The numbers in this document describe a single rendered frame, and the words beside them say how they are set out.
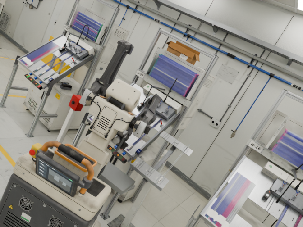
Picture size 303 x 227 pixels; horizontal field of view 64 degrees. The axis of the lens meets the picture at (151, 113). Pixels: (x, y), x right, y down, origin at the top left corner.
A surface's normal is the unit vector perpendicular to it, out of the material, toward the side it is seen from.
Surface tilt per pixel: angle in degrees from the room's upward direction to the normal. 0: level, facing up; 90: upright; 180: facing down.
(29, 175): 90
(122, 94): 48
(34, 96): 93
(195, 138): 90
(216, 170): 90
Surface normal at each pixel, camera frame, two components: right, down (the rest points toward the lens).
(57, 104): -0.49, -0.02
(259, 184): -0.01, -0.62
